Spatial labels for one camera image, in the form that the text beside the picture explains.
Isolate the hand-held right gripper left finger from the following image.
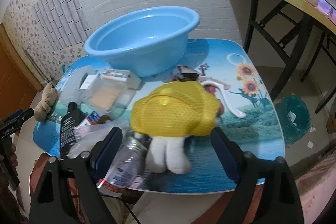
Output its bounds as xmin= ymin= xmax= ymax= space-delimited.
xmin=29 ymin=126 xmax=124 ymax=224

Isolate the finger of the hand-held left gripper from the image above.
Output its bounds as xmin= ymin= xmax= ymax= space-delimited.
xmin=15 ymin=108 xmax=35 ymax=123

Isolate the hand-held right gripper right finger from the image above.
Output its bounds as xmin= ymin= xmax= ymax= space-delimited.
xmin=210 ymin=126 xmax=305 ymax=224

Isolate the clear plastic bottle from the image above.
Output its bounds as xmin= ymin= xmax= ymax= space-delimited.
xmin=105 ymin=132 xmax=153 ymax=188

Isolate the clear plastic bag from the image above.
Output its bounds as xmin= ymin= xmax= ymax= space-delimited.
xmin=70 ymin=124 xmax=116 ymax=159

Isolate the white plastic hanger piece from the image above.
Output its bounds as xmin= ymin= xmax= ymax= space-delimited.
xmin=201 ymin=80 xmax=247 ymax=119

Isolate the white rabbit plush yellow dress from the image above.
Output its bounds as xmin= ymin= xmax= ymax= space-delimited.
xmin=131 ymin=80 xmax=223 ymax=174

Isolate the blue plastic basin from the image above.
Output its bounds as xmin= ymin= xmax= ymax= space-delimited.
xmin=84 ymin=6 xmax=200 ymax=78

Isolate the person's left hand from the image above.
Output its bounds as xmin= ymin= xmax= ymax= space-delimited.
xmin=10 ymin=144 xmax=18 ymax=170

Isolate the small blue red packet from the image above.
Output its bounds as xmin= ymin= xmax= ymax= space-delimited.
xmin=79 ymin=111 xmax=101 ymax=126

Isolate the black bottle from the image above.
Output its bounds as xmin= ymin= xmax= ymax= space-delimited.
xmin=60 ymin=101 xmax=86 ymax=159

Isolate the wooden door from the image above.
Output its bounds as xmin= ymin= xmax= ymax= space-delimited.
xmin=0 ymin=25 xmax=38 ymax=119

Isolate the clear plastic box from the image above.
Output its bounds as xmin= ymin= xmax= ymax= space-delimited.
xmin=80 ymin=77 xmax=132 ymax=119

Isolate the small white box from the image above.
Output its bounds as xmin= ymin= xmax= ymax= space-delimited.
xmin=79 ymin=74 xmax=99 ymax=90

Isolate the green waste bin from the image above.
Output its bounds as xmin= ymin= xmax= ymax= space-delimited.
xmin=273 ymin=95 xmax=311 ymax=147

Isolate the white striped carton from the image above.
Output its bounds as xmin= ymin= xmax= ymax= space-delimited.
xmin=101 ymin=69 xmax=143 ymax=89

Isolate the black cable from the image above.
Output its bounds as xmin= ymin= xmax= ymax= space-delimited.
xmin=100 ymin=194 xmax=142 ymax=224

